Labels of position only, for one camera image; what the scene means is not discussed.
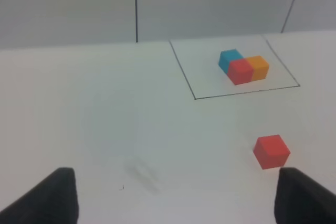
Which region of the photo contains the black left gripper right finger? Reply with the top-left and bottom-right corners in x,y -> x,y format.
274,167 -> 335,224

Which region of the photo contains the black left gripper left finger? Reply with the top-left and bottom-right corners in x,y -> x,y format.
1,167 -> 79,223

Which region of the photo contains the orange template cube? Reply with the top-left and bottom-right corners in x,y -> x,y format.
246,56 -> 269,81

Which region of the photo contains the red template cube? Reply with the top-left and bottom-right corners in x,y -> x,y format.
227,59 -> 254,85

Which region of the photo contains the blue template cube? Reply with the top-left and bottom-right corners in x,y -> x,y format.
218,49 -> 243,74

